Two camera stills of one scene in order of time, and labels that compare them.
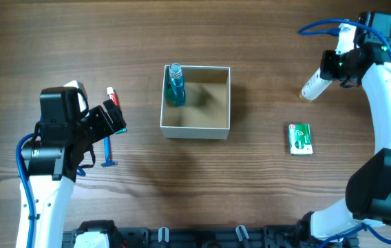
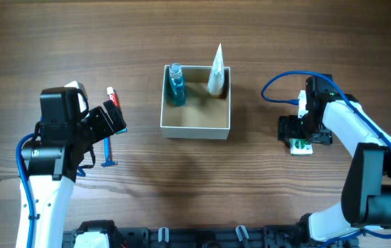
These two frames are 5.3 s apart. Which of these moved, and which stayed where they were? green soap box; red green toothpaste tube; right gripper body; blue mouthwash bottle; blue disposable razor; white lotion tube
Moved: right gripper body; white lotion tube
Stayed: blue disposable razor; green soap box; blue mouthwash bottle; red green toothpaste tube
